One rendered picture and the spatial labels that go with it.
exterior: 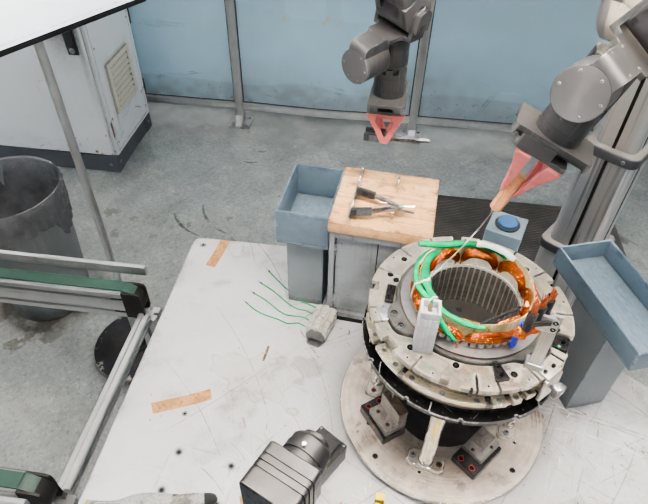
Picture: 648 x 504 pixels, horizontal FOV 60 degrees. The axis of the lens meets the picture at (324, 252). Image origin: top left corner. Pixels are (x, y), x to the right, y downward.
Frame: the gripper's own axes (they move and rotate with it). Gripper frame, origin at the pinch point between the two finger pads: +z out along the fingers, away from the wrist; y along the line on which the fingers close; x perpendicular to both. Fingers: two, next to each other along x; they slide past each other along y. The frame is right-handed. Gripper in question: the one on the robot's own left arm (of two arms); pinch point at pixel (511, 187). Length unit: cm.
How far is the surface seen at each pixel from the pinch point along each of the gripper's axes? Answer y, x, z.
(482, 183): 27, 201, 112
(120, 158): -140, 135, 173
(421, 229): -4.1, 19.4, 27.3
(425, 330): 1.4, -11.3, 19.5
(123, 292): -54, 7, 80
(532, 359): 16.4, -7.4, 16.9
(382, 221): -11.1, 18.6, 29.9
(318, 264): -18, 19, 49
